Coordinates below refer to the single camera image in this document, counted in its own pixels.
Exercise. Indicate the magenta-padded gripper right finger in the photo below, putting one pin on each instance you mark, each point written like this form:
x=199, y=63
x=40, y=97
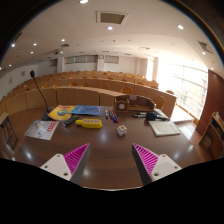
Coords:
x=163, y=166

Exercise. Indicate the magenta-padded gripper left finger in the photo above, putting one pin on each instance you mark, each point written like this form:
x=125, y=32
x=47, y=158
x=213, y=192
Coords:
x=60, y=165

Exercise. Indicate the white charger with red switch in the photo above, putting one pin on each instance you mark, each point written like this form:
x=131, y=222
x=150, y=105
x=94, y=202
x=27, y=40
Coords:
x=122, y=130

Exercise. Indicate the white notebook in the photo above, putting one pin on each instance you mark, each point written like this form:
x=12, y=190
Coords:
x=164, y=128

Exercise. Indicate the clear plastic bag, red label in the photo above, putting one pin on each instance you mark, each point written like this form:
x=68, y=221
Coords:
x=41, y=130

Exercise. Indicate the black remote control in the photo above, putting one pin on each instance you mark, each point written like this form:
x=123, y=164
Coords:
x=71, y=120

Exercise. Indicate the black gooseneck desk microphone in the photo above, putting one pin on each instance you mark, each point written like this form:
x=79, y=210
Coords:
x=46, y=115

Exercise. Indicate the yellow booklet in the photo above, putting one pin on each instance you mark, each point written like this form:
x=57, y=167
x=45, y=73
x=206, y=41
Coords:
x=60, y=112

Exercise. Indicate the black marker pen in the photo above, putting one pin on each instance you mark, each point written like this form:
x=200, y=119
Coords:
x=138, y=114

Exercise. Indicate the wooden shelf unit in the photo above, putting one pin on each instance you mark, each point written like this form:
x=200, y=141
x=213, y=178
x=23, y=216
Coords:
x=213, y=136

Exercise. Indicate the blue booklet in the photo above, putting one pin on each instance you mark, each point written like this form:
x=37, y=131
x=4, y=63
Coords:
x=89, y=110

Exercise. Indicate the blue whiteboard marker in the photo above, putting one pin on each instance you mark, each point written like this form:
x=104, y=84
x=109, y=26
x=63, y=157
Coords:
x=106, y=114

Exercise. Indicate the rows of wooden lecture seats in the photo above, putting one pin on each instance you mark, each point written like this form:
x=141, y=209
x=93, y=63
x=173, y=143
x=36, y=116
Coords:
x=80, y=95

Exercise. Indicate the wooden desk organizer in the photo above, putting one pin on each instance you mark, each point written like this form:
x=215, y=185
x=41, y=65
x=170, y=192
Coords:
x=121, y=106

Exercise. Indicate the large bright window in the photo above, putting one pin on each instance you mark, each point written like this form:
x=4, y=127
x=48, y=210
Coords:
x=186, y=88

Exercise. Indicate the ceiling projector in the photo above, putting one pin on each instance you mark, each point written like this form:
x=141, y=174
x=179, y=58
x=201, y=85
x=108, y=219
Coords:
x=59, y=52

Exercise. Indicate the small ceiling air vent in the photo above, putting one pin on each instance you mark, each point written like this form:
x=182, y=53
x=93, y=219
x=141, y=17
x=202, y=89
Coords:
x=203, y=47

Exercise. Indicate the recessed ceiling lights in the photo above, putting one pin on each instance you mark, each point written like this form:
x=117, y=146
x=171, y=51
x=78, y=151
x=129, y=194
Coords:
x=110, y=28

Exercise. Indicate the large ceiling air vent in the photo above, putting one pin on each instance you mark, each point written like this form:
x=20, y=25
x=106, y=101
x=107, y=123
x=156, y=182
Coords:
x=112, y=18

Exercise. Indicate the black metal frame stand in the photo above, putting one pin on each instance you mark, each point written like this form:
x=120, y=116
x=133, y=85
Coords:
x=8, y=131

